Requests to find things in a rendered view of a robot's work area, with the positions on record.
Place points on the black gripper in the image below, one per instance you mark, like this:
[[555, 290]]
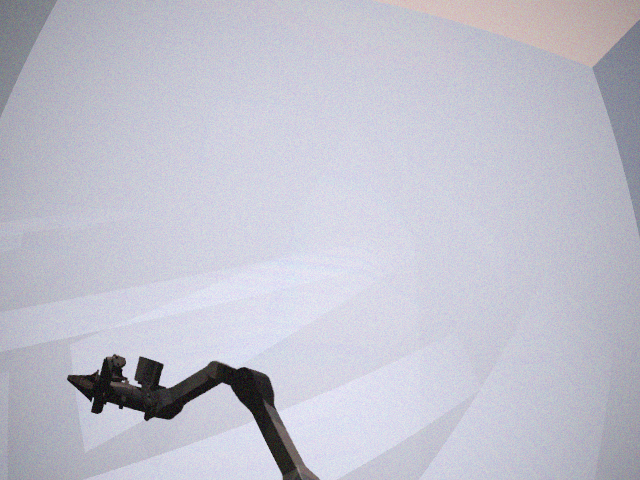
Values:
[[103, 388]]

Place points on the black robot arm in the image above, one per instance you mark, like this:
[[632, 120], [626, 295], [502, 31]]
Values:
[[253, 388]]

